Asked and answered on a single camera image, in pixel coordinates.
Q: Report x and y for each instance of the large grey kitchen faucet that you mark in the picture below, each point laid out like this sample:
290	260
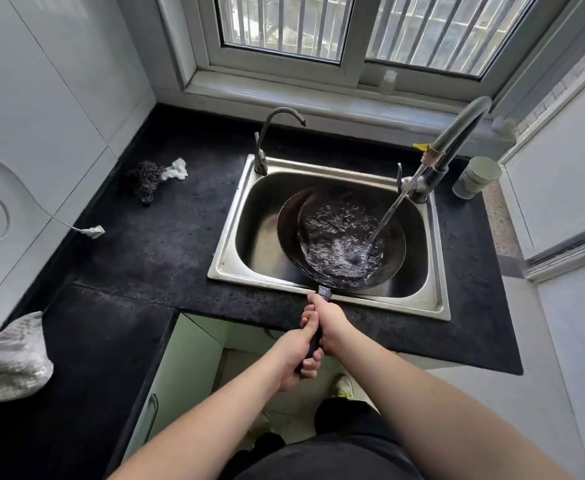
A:
453	138

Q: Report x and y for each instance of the grey plastic cup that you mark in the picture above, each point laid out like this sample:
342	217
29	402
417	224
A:
475	177

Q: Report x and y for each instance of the yellow tag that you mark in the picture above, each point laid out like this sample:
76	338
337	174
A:
421	146

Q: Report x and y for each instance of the white framed window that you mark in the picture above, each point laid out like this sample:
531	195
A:
357	54

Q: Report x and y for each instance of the white crumpled cloth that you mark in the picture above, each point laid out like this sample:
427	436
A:
176	169

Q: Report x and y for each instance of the dark steel wool scrubber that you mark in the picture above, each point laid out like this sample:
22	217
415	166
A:
145	182

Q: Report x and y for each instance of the person's right forearm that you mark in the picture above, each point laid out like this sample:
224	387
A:
442	409

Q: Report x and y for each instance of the pale green cabinet door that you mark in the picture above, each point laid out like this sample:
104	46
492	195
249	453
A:
182	374

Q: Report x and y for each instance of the person's right fingers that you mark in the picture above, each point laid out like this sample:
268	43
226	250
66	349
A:
309	314

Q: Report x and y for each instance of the person's left hand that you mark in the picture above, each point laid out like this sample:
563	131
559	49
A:
287	359

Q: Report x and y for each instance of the person's left fingers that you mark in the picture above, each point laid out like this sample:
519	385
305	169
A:
313	365

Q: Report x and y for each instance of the stainless steel sink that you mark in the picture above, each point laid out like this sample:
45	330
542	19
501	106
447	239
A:
252	244

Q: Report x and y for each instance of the person's right hand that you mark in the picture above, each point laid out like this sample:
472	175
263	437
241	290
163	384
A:
333	324

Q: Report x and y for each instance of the person's left forearm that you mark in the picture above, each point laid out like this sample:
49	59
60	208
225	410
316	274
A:
207	424

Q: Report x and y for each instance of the person's black shorts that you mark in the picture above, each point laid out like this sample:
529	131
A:
332	449

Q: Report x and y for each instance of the small gooseneck steel faucet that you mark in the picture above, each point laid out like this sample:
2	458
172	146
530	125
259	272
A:
261	159

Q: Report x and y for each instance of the person's shoe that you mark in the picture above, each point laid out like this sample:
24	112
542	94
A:
342	387

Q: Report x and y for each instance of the grey white woven bag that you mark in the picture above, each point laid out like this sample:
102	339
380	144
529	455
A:
7	359

